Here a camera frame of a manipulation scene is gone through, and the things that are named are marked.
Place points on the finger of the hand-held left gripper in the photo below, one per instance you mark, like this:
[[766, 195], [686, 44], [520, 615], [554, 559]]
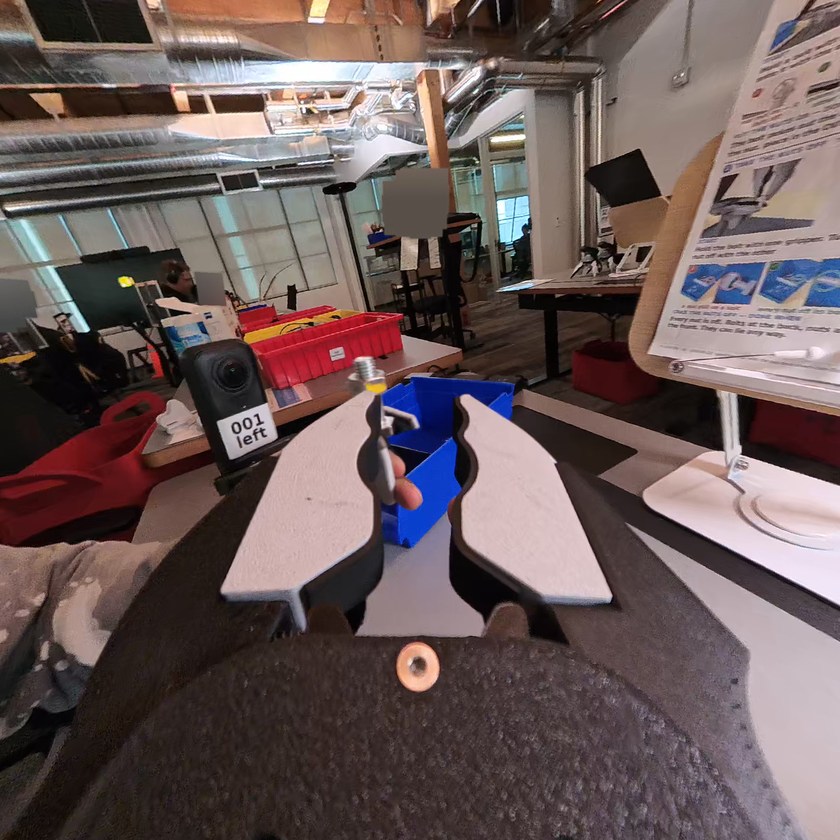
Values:
[[401, 418], [384, 466]]

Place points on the orange traffic cone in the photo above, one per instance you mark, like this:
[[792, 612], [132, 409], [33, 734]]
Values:
[[157, 364]]

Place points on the white stand rod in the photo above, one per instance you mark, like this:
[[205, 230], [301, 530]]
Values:
[[730, 433]]

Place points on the ceiling vent grille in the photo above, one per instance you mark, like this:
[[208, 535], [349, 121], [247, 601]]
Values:
[[92, 23]]

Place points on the black wall screen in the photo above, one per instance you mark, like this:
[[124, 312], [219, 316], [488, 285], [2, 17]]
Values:
[[98, 289]]

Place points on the small black vent grille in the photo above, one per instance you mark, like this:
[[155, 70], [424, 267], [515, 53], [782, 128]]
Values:
[[240, 180]]

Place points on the white tissue box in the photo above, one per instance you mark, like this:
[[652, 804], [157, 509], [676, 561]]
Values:
[[210, 315]]

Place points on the black rectangular device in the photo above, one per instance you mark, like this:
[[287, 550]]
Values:
[[505, 384]]

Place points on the blue plastic bin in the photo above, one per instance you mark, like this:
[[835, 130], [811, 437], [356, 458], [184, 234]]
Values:
[[426, 485]]

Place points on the wooden support post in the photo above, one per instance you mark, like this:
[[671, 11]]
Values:
[[434, 131]]

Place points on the wooden desk black legs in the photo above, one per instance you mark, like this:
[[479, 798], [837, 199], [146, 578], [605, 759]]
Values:
[[564, 289]]

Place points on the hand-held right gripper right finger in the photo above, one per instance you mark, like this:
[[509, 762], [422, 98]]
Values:
[[525, 512]]

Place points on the wooden edged table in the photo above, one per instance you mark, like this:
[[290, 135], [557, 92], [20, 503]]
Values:
[[426, 354]]

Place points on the person's left forearm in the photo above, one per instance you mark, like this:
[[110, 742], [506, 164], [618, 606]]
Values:
[[65, 623]]

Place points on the small wooden board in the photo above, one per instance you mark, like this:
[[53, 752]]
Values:
[[640, 223]]

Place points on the black silver desk tools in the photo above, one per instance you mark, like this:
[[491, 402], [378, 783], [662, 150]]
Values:
[[590, 264]]

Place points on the yellow plastic bin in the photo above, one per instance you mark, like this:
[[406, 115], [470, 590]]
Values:
[[259, 334]]

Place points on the white tablet stand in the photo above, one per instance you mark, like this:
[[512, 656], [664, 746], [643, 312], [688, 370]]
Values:
[[635, 258]]

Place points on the large black panel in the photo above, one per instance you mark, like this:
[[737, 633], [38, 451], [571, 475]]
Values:
[[33, 426]]

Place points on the silver hex nut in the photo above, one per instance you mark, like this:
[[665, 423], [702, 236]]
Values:
[[369, 386]]

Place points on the blue white wipes canister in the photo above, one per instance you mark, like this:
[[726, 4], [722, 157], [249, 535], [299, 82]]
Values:
[[187, 336]]

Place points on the white charging dock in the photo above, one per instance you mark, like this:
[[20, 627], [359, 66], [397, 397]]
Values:
[[177, 420]]

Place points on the printed instruction poster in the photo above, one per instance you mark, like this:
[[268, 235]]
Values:
[[761, 197]]

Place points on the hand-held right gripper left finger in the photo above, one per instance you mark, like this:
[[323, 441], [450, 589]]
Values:
[[308, 512]]

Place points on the small black panel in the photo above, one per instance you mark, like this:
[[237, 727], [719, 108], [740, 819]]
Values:
[[623, 177]]

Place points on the slim silver ventilation duct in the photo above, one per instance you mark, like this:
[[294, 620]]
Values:
[[131, 193]]

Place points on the black jacket yellow print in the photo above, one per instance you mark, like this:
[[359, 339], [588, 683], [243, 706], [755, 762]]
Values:
[[85, 367]]

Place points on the red box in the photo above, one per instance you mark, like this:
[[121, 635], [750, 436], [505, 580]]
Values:
[[613, 374], [794, 433]]

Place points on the black standing desk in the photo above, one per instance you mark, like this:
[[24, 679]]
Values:
[[459, 226]]

